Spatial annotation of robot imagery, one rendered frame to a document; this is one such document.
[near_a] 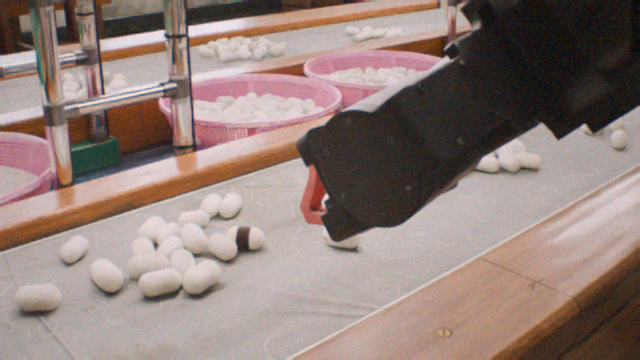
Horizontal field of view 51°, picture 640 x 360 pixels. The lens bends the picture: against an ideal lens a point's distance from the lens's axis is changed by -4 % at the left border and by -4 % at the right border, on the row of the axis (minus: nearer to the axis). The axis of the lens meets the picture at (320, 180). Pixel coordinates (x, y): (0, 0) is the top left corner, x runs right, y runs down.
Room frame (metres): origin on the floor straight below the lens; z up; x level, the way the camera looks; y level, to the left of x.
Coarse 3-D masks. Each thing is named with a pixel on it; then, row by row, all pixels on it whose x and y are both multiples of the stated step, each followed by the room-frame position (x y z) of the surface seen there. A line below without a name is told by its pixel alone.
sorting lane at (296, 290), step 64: (192, 192) 0.69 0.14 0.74; (256, 192) 0.70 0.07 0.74; (448, 192) 0.70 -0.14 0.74; (512, 192) 0.69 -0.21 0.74; (576, 192) 0.69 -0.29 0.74; (0, 256) 0.55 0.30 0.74; (128, 256) 0.55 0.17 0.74; (256, 256) 0.55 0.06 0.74; (320, 256) 0.55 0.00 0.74; (384, 256) 0.55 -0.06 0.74; (448, 256) 0.55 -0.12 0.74; (0, 320) 0.44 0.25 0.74; (64, 320) 0.44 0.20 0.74; (128, 320) 0.45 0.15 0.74; (192, 320) 0.45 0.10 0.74; (256, 320) 0.45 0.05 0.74; (320, 320) 0.45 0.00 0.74
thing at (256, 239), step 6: (234, 228) 0.57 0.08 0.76; (252, 228) 0.57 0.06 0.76; (228, 234) 0.56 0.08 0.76; (234, 234) 0.56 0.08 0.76; (252, 234) 0.56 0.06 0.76; (258, 234) 0.56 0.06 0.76; (234, 240) 0.56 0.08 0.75; (252, 240) 0.56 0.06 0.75; (258, 240) 0.56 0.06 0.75; (264, 240) 0.56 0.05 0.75; (252, 246) 0.56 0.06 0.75; (258, 246) 0.56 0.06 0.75
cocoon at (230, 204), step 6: (228, 198) 0.63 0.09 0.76; (234, 198) 0.64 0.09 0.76; (240, 198) 0.65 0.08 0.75; (222, 204) 0.63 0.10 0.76; (228, 204) 0.63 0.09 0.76; (234, 204) 0.63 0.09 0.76; (240, 204) 0.64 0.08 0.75; (222, 210) 0.62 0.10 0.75; (228, 210) 0.62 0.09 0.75; (234, 210) 0.63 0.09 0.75; (222, 216) 0.63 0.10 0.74; (228, 216) 0.63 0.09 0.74
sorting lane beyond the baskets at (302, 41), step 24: (336, 24) 1.77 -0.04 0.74; (360, 24) 1.78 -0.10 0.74; (384, 24) 1.78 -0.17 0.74; (408, 24) 1.78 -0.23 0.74; (432, 24) 1.79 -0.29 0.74; (456, 24) 1.80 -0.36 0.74; (192, 48) 1.48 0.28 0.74; (288, 48) 1.47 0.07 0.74; (312, 48) 1.47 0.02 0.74; (72, 72) 1.27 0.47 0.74; (120, 72) 1.26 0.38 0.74; (144, 72) 1.26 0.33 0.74; (192, 72) 1.26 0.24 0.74; (0, 96) 1.11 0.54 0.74; (24, 96) 1.10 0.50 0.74
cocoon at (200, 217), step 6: (198, 210) 0.61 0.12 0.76; (204, 210) 0.61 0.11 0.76; (180, 216) 0.60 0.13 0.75; (186, 216) 0.60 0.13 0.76; (192, 216) 0.60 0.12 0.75; (198, 216) 0.60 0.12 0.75; (204, 216) 0.61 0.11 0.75; (180, 222) 0.60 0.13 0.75; (186, 222) 0.60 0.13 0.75; (192, 222) 0.60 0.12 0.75; (198, 222) 0.60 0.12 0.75; (204, 222) 0.60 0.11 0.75
